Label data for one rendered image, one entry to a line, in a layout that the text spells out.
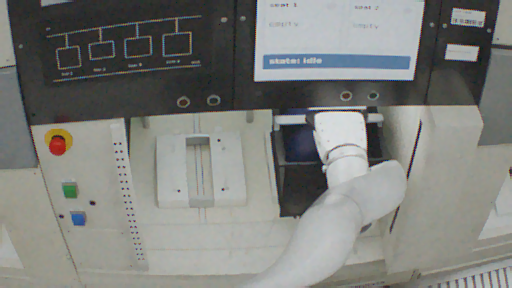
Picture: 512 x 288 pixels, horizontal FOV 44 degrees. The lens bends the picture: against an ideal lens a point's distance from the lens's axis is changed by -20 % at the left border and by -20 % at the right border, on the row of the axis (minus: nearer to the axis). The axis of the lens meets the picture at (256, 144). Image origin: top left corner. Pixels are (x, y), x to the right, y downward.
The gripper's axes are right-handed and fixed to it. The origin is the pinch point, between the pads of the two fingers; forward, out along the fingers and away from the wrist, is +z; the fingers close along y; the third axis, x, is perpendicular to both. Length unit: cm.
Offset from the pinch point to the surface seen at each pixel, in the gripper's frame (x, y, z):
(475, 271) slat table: -47, 47, -21
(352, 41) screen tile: 32.6, -2.8, -18.6
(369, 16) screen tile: 38.5, -0.3, -18.6
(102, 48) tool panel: 34, -43, -19
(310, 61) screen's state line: 27.9, -9.5, -18.6
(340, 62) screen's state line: 27.7, -4.5, -18.5
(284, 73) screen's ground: 25.3, -13.6, -18.6
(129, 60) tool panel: 30, -39, -19
